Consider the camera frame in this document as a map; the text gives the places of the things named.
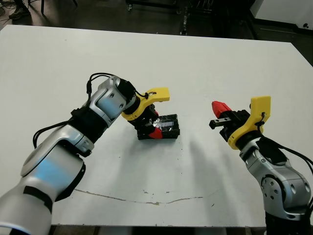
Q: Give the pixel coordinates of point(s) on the black box base white lining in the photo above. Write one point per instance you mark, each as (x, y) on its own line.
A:
(143, 137)

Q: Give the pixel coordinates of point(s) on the olive brown shoe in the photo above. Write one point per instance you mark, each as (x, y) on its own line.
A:
(18, 13)

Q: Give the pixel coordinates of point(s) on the white cabinet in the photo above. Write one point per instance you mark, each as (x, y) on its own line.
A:
(283, 11)

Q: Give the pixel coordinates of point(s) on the black folding chair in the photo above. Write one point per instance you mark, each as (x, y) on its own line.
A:
(42, 6)

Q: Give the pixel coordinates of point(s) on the black pole stand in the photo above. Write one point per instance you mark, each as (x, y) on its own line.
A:
(184, 22)

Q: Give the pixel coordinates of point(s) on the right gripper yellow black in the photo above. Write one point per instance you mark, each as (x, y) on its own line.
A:
(259, 112)

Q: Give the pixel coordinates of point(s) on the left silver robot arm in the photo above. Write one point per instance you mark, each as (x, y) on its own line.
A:
(61, 166)

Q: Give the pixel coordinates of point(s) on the black foil-topped box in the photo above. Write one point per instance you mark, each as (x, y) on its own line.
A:
(168, 124)

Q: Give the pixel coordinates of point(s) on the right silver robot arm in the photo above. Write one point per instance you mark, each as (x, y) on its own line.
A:
(276, 176)

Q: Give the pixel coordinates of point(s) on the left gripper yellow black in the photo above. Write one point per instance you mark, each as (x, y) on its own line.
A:
(156, 94)

